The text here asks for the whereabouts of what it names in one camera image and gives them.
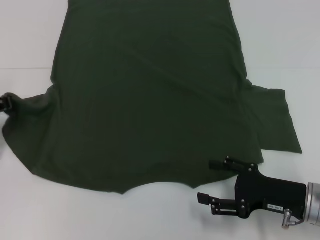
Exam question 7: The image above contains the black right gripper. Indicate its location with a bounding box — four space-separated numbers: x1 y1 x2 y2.
197 156 308 220

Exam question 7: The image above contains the dark green t-shirt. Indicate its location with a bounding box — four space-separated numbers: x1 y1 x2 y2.
1 0 304 196

